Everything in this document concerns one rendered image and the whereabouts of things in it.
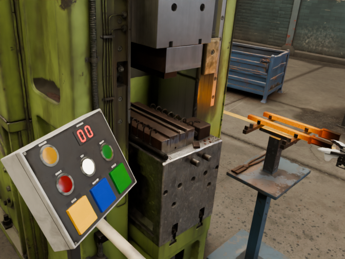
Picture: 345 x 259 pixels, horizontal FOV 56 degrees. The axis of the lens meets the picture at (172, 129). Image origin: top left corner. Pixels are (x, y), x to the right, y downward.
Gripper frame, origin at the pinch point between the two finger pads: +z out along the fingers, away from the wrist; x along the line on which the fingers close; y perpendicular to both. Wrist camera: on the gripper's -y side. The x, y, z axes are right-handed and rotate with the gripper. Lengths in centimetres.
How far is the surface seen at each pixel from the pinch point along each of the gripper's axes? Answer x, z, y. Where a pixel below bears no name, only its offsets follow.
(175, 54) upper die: -62, 41, -40
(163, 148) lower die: -66, 41, -1
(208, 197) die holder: -38, 35, 33
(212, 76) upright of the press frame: -21, 55, -22
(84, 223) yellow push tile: -117, 16, -5
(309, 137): -2.8, 6.0, -1.2
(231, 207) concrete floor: 36, 65, 94
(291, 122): 10.1, 21.9, -0.4
